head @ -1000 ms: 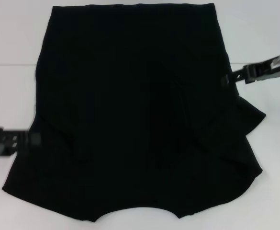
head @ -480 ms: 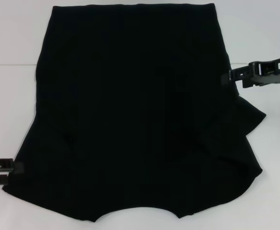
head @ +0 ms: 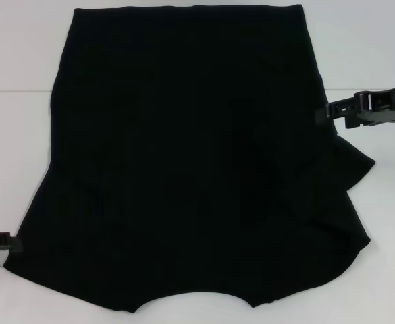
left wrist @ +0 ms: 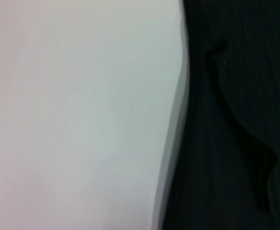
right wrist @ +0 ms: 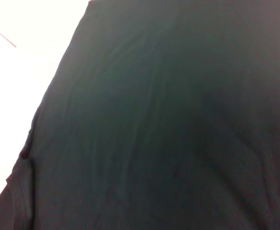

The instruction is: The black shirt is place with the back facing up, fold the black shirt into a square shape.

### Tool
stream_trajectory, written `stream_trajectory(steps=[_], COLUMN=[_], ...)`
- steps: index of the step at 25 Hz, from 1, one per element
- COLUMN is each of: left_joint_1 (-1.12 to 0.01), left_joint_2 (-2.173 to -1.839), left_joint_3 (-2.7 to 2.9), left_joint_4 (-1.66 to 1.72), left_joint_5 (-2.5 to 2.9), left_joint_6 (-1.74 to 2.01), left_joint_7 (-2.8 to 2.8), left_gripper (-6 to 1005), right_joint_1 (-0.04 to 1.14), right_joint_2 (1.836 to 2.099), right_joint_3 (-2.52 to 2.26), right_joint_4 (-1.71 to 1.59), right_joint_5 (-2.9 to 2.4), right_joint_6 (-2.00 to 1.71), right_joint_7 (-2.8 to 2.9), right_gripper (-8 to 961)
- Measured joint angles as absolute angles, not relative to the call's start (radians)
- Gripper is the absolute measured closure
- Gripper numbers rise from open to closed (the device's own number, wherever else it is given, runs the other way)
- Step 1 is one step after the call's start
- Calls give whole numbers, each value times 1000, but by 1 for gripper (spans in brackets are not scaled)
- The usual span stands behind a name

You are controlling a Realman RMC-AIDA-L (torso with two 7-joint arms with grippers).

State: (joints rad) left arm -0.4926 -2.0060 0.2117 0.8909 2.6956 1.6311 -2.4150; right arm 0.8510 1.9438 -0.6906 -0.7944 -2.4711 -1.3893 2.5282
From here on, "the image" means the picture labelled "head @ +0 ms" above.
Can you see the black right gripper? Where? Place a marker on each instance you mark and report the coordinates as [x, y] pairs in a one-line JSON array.
[[386, 109]]

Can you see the black shirt with FREE print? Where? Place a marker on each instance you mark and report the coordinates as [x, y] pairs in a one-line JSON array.
[[183, 135]]

